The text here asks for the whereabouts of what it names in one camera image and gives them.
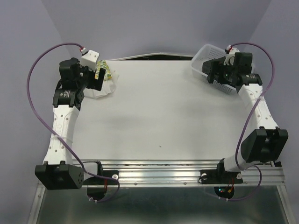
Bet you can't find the black skirt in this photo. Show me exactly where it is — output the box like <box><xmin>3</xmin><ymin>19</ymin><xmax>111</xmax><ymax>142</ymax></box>
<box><xmin>202</xmin><ymin>60</ymin><xmax>214</xmax><ymax>75</ymax></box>

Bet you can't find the white pleated skirt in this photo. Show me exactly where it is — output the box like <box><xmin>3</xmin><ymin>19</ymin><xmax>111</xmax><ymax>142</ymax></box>
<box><xmin>84</xmin><ymin>69</ymin><xmax>119</xmax><ymax>99</ymax></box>

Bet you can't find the lemon print skirt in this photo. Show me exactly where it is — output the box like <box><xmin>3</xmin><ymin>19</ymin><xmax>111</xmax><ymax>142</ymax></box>
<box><xmin>95</xmin><ymin>60</ymin><xmax>112</xmax><ymax>81</ymax></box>

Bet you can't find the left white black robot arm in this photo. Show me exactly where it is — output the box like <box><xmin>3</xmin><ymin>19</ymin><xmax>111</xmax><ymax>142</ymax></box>
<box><xmin>35</xmin><ymin>56</ymin><xmax>105</xmax><ymax>190</ymax></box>

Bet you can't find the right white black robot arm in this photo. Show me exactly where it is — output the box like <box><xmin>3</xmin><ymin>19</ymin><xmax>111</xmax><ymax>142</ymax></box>
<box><xmin>202</xmin><ymin>52</ymin><xmax>288</xmax><ymax>182</ymax></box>

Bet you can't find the white plastic basket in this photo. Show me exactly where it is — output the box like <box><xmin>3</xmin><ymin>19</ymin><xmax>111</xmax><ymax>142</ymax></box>
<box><xmin>191</xmin><ymin>43</ymin><xmax>256</xmax><ymax>96</ymax></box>

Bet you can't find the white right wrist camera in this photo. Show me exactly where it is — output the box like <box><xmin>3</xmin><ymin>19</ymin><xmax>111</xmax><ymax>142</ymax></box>
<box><xmin>223</xmin><ymin>45</ymin><xmax>240</xmax><ymax>66</ymax></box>

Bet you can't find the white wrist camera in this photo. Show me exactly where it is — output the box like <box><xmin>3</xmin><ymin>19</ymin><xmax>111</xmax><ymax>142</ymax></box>
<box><xmin>223</xmin><ymin>45</ymin><xmax>240</xmax><ymax>66</ymax></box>
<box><xmin>80</xmin><ymin>50</ymin><xmax>100</xmax><ymax>71</ymax></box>

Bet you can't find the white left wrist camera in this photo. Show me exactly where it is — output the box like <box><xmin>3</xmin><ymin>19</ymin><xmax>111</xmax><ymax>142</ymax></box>
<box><xmin>80</xmin><ymin>50</ymin><xmax>100</xmax><ymax>71</ymax></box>

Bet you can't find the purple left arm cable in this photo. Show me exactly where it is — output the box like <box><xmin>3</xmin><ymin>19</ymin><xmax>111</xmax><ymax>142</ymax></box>
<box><xmin>27</xmin><ymin>42</ymin><xmax>121</xmax><ymax>203</ymax></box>

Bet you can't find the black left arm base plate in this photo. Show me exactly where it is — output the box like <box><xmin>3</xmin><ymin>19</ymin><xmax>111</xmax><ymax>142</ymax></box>
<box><xmin>83</xmin><ymin>170</ymin><xmax>120</xmax><ymax>203</ymax></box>

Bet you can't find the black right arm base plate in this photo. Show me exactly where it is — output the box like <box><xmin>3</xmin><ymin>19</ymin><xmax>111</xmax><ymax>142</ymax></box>
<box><xmin>197</xmin><ymin>168</ymin><xmax>243</xmax><ymax>199</ymax></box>

